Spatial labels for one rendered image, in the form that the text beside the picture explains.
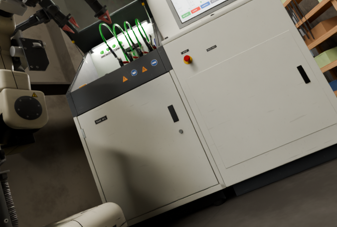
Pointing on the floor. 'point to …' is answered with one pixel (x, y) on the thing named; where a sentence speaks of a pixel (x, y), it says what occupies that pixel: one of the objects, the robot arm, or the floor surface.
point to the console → (251, 88)
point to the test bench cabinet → (168, 214)
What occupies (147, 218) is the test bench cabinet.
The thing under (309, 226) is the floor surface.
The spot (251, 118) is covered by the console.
